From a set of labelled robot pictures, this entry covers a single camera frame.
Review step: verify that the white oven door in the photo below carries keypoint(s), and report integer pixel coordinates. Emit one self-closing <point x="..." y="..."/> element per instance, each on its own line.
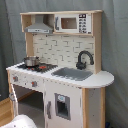
<point x="14" y="100"/>

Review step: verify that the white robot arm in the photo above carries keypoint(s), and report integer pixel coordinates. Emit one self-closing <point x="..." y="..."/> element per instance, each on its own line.
<point x="20" y="121"/>

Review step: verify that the wooden toy kitchen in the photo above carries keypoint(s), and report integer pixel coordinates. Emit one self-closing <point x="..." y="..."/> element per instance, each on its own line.
<point x="62" y="49"/>

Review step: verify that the grey toy sink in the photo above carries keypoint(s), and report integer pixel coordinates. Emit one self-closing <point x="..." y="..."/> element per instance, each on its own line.
<point x="73" y="74"/>

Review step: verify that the black toy faucet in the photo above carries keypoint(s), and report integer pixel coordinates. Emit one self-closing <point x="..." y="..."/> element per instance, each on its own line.
<point x="81" y="64"/>

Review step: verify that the black toy stovetop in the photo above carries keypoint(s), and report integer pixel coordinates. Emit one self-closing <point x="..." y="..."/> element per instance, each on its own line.
<point x="41" y="67"/>

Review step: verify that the silver toy pot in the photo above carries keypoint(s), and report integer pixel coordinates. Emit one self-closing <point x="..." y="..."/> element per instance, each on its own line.
<point x="31" y="61"/>

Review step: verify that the right red stove knob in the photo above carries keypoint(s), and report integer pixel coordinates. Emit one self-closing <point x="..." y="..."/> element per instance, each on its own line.
<point x="34" y="84"/>

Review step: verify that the red stove knob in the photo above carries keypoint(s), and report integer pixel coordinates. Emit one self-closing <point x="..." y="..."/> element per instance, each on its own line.
<point x="34" y="84"/>
<point x="15" y="78"/>

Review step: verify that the white cabinet door with dispenser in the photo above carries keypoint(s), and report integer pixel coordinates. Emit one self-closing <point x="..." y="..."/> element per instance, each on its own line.
<point x="63" y="106"/>

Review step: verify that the white toy microwave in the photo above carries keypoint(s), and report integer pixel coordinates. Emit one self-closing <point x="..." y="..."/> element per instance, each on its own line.
<point x="73" y="23"/>

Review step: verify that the grey range hood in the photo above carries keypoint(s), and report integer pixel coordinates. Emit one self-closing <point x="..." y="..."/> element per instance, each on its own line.
<point x="42" y="23"/>

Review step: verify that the left red stove knob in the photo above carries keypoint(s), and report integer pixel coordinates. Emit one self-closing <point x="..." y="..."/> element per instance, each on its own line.
<point x="15" y="78"/>

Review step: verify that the grey fabric backdrop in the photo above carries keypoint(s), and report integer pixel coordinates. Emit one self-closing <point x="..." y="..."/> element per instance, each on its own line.
<point x="114" y="45"/>

